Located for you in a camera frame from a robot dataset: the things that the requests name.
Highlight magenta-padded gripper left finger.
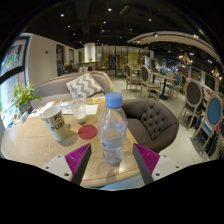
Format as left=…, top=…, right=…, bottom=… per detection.
left=42, top=142, right=92, bottom=186

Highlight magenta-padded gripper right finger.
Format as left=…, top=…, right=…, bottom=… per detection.
left=132, top=143, right=184, bottom=186

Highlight clear blue-capped water bottle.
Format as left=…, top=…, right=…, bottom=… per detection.
left=97, top=91, right=129, bottom=167

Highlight flat round red coaster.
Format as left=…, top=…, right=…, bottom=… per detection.
left=77, top=124, right=99, bottom=141

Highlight grey tufted armchair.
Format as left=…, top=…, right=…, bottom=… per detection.
left=121, top=97, right=180, bottom=154

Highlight white printed mug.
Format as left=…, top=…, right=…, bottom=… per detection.
left=39, top=105, right=70, bottom=143

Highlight clear plastic cup with straw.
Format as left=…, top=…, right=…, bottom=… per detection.
left=69, top=96, right=88, bottom=125

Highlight white paper sheets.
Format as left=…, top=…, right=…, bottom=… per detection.
left=61, top=103, right=100, bottom=116

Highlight yellow card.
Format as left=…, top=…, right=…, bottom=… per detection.
left=92, top=96, right=106, bottom=104

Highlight grey white chevron cushion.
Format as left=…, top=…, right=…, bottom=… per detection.
left=65, top=73, right=105, bottom=99

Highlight grey curved sofa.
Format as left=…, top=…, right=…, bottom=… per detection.
left=29, top=70, right=114, bottom=109

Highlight group of dining chairs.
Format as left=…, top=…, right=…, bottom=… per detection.
left=114, top=63, right=224, bottom=158

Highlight green potted plant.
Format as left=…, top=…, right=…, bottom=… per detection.
left=11, top=81, right=43, bottom=113

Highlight dark cafe table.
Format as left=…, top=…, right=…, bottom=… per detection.
left=150, top=71, right=178, bottom=101

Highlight person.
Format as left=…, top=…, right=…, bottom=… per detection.
left=62, top=61, right=79, bottom=75

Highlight white round column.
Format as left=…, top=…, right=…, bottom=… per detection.
left=83, top=42, right=97, bottom=63

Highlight window with colourful posters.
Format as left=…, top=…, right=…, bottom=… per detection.
left=0, top=34, right=31, bottom=128

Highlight group of ceiling lights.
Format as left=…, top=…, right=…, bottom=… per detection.
left=59, top=6, right=221, bottom=81

